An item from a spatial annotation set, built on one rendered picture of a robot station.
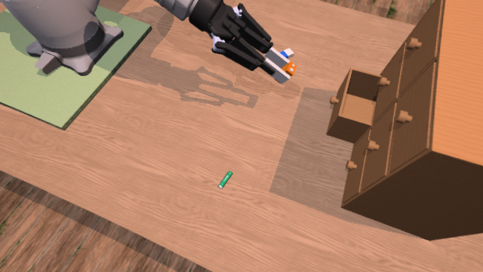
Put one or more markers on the orange nine-volt battery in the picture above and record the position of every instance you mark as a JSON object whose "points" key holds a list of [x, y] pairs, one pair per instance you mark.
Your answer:
{"points": [[289, 68]]}

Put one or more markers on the green aaa battery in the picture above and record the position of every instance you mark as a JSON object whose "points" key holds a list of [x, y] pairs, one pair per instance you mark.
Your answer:
{"points": [[224, 181]]}

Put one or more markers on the brown wooden chest of drawers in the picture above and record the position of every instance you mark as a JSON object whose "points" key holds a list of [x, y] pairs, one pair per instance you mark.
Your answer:
{"points": [[439, 193]]}

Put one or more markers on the brown wooden drawer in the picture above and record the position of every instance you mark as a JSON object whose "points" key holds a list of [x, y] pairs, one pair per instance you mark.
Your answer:
{"points": [[390, 80], [355, 174], [422, 45], [353, 114], [412, 137], [380, 142]]}

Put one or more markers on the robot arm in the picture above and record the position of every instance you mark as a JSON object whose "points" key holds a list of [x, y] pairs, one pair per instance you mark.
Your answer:
{"points": [[70, 33]]}

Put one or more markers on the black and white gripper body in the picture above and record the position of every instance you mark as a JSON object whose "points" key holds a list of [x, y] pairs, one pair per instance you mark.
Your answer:
{"points": [[204, 18]]}

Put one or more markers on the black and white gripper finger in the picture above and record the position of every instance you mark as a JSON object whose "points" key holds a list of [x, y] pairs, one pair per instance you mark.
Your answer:
{"points": [[254, 34], [238, 53]]}

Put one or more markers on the blue and white eraser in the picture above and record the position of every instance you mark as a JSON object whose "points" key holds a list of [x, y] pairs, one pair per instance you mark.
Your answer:
{"points": [[288, 53]]}

